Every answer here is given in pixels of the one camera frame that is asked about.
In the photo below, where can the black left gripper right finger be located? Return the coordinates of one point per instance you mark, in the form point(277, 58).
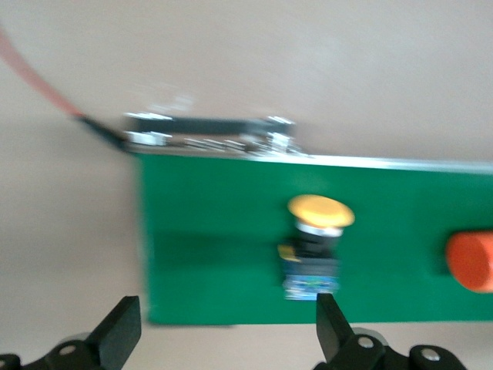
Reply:
point(331, 331)

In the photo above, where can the yellow mushroom push button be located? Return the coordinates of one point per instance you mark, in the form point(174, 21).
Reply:
point(319, 210)

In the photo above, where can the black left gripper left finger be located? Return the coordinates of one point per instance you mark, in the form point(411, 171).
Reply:
point(115, 331)

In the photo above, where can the green conveyor belt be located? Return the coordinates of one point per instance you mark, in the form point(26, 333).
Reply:
point(215, 231)

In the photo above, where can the orange 4680 battery cylinder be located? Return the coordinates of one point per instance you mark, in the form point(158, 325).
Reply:
point(471, 262)

